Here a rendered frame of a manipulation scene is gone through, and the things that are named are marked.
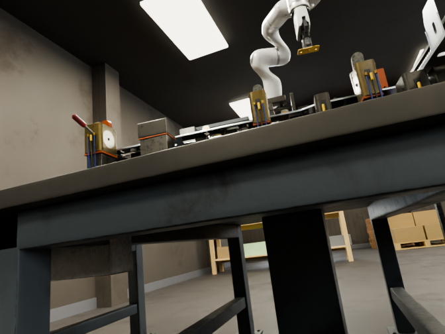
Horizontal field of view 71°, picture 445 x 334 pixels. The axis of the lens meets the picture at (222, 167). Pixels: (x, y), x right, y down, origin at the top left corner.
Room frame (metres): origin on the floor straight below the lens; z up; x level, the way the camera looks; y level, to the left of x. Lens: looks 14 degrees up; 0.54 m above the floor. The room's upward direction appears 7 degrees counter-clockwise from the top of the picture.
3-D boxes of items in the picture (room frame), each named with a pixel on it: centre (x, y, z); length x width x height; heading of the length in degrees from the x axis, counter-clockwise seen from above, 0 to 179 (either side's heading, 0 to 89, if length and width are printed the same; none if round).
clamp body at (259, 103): (1.01, -0.16, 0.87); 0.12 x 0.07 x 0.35; 166
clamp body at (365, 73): (0.90, -0.49, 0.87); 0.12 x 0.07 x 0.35; 166
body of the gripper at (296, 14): (1.10, -0.40, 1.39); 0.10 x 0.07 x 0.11; 171
